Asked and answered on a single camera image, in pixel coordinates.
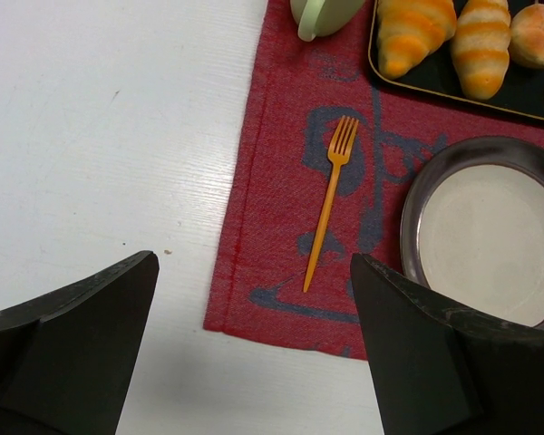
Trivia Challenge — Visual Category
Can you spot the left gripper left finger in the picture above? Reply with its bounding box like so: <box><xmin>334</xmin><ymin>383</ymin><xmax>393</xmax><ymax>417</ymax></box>
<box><xmin>0</xmin><ymin>251</ymin><xmax>159</xmax><ymax>434</ymax></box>

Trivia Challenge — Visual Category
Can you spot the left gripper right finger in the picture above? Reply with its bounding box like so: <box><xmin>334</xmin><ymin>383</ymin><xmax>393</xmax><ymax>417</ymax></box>
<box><xmin>350</xmin><ymin>254</ymin><xmax>544</xmax><ymax>434</ymax></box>

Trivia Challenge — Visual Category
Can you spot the small striped croissant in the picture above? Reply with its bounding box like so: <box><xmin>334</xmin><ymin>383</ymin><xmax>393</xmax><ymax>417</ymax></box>
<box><xmin>451</xmin><ymin>0</ymin><xmax>511</xmax><ymax>101</ymax></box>

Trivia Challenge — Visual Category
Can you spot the dark rimmed white plate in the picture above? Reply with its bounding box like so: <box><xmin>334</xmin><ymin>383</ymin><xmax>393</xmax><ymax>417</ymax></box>
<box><xmin>400</xmin><ymin>136</ymin><xmax>544</xmax><ymax>330</ymax></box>

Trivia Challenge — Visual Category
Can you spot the red patterned placemat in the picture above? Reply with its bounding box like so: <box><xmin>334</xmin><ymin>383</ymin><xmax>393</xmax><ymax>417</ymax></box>
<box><xmin>203</xmin><ymin>1</ymin><xmax>544</xmax><ymax>359</ymax></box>

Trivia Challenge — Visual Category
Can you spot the orange plastic fork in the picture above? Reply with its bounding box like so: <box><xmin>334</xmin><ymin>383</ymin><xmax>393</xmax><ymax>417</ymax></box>
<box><xmin>303</xmin><ymin>116</ymin><xmax>359</xmax><ymax>293</ymax></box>

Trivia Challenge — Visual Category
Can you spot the dark green tray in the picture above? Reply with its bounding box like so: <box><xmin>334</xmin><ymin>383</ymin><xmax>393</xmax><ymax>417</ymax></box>
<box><xmin>368</xmin><ymin>2</ymin><xmax>544</xmax><ymax>122</ymax></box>

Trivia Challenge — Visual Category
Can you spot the large orange croissant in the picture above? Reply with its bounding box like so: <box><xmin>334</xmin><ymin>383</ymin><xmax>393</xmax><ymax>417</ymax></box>
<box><xmin>376</xmin><ymin>0</ymin><xmax>457</xmax><ymax>80</ymax></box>

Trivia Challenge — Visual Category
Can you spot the left round bun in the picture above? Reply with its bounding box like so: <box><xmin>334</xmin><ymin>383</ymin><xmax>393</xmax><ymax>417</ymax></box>
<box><xmin>509</xmin><ymin>2</ymin><xmax>544</xmax><ymax>69</ymax></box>

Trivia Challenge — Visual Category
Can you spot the pale green mug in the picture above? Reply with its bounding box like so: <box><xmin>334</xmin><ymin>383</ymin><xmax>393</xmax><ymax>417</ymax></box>
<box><xmin>289</xmin><ymin>0</ymin><xmax>365</xmax><ymax>42</ymax></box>

